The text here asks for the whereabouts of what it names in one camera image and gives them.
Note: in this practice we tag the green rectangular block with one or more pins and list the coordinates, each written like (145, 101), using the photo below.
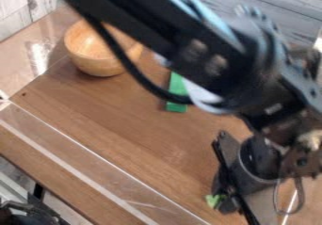
(175, 87)

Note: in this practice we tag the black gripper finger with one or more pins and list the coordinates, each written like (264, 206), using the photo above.
(249, 217)
(223, 187)

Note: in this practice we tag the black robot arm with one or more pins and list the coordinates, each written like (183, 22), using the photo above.
(240, 71)

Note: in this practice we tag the wooden bowl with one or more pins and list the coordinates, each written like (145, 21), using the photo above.
(89, 53)

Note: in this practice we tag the red plush tomato toy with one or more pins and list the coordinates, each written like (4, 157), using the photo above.
(213, 200)

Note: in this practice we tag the clear acrylic tray wall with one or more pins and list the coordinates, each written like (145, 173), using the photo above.
(96, 141)

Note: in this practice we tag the black equipment at corner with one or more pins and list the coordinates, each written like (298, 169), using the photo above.
(28, 211)

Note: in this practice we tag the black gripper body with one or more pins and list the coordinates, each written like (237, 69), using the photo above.
(261, 162)

